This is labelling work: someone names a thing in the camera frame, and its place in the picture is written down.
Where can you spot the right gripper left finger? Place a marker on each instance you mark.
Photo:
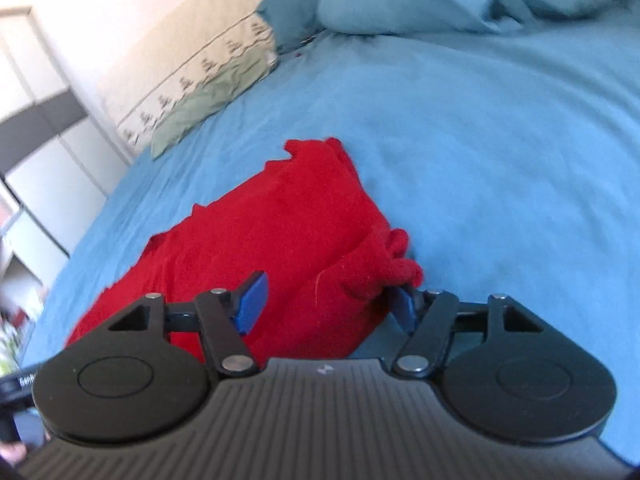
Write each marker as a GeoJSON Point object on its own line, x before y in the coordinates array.
{"type": "Point", "coordinates": [220, 318]}

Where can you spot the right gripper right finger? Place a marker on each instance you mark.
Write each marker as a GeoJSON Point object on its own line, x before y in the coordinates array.
{"type": "Point", "coordinates": [432, 317]}

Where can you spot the red knit garment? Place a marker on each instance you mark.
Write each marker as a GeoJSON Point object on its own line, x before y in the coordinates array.
{"type": "Point", "coordinates": [307, 222]}

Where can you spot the light blue bed blanket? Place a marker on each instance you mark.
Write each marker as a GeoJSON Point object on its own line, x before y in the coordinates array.
{"type": "Point", "coordinates": [512, 162]}

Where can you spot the white wardrobe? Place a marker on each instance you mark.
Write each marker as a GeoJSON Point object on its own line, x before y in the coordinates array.
{"type": "Point", "coordinates": [58, 166]}

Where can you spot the sage green folded cloth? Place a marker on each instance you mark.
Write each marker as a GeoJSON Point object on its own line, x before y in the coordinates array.
{"type": "Point", "coordinates": [211, 96]}

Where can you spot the cream quilted headboard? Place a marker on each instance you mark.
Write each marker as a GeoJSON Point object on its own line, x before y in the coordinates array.
{"type": "Point", "coordinates": [188, 46]}

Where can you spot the dark teal pillow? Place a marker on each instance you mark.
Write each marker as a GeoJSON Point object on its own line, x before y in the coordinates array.
{"type": "Point", "coordinates": [293, 22]}

